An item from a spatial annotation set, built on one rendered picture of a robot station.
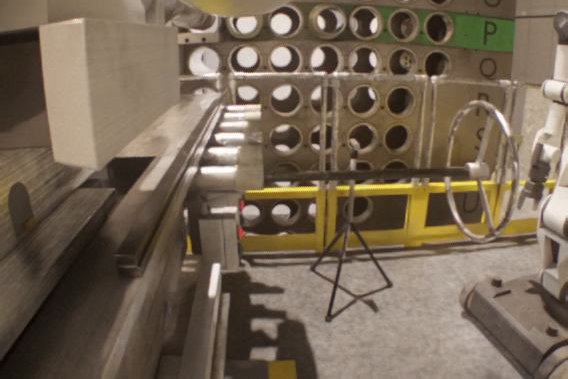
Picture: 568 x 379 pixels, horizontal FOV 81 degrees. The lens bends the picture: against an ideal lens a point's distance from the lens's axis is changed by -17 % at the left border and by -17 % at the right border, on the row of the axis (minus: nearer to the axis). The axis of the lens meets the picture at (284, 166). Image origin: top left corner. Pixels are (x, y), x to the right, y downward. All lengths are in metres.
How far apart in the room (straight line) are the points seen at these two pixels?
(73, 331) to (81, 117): 0.21
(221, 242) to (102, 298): 0.59
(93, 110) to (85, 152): 0.04
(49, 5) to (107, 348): 0.33
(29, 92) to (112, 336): 0.27
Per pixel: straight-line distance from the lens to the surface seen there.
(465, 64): 3.22
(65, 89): 0.37
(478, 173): 1.11
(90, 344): 0.40
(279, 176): 0.96
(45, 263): 0.44
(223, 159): 1.11
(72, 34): 0.35
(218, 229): 0.99
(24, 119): 0.49
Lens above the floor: 1.19
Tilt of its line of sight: 18 degrees down
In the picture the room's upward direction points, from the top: straight up
